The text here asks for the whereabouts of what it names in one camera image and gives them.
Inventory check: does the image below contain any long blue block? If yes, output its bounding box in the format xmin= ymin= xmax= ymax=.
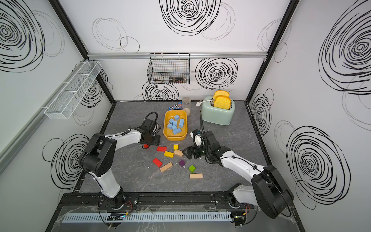
xmin=173 ymin=128 xmax=182 ymax=135
xmin=179 ymin=119 xmax=185 ymax=128

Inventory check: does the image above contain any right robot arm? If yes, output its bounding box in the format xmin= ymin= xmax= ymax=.
xmin=185 ymin=130 xmax=294 ymax=218

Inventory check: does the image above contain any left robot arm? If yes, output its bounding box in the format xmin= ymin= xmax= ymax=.
xmin=79 ymin=119 xmax=161 ymax=209

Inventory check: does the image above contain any tan wooden block centre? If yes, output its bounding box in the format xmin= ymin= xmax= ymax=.
xmin=174 ymin=149 xmax=184 ymax=158

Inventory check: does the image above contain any tan wooden block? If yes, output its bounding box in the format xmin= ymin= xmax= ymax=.
xmin=160 ymin=162 xmax=173 ymax=172
xmin=189 ymin=174 xmax=203 ymax=179
xmin=174 ymin=149 xmax=184 ymax=158

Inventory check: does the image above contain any purple cube lower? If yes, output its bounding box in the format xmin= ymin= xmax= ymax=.
xmin=179 ymin=160 xmax=186 ymax=167

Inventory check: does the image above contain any green cube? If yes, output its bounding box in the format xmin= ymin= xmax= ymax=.
xmin=189 ymin=165 xmax=196 ymax=173

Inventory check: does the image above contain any long yellow block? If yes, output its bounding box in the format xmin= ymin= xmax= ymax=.
xmin=164 ymin=151 xmax=174 ymax=158

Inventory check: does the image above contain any yellow plastic tub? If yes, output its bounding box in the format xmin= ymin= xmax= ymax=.
xmin=163 ymin=110 xmax=187 ymax=141

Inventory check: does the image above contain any red flat block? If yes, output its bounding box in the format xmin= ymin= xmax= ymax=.
xmin=157 ymin=146 xmax=167 ymax=152

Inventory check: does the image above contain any tan wooden block front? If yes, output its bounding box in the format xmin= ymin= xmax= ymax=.
xmin=189 ymin=174 xmax=203 ymax=179

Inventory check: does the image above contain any tan wooden block lower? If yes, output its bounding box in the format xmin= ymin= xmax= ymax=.
xmin=160 ymin=162 xmax=173 ymax=172

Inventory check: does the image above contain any long red block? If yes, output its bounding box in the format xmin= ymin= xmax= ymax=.
xmin=152 ymin=158 xmax=163 ymax=168

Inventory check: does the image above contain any mint green toaster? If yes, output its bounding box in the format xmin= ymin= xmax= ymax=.
xmin=201 ymin=96 xmax=235 ymax=126

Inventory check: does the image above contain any blue candy packet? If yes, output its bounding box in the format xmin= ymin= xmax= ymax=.
xmin=168 ymin=101 xmax=183 ymax=110

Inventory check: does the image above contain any yellow sponge toast front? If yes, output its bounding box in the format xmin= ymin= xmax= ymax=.
xmin=214 ymin=96 xmax=231 ymax=110

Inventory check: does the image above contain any yellow sponge toast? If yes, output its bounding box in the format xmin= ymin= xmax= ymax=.
xmin=214 ymin=96 xmax=231 ymax=110
xmin=213 ymin=90 xmax=230 ymax=100

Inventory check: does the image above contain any clear plastic jar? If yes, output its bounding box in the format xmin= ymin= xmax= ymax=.
xmin=182 ymin=97 xmax=191 ymax=116

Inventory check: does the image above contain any yellow sponge toast back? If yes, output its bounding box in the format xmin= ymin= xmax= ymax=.
xmin=213 ymin=90 xmax=230 ymax=100

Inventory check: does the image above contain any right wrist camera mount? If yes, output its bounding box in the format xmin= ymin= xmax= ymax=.
xmin=190 ymin=130 xmax=203 ymax=148

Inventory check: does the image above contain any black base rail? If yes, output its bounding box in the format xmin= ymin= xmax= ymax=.
xmin=60 ymin=191 xmax=244 ymax=208

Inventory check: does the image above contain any black wire basket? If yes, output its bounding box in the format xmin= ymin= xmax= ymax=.
xmin=146 ymin=53 xmax=191 ymax=84

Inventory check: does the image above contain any white slotted cable duct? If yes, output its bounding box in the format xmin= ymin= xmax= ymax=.
xmin=62 ymin=212 xmax=232 ymax=223

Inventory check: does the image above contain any white wire shelf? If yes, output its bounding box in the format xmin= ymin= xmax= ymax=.
xmin=44 ymin=61 xmax=102 ymax=119

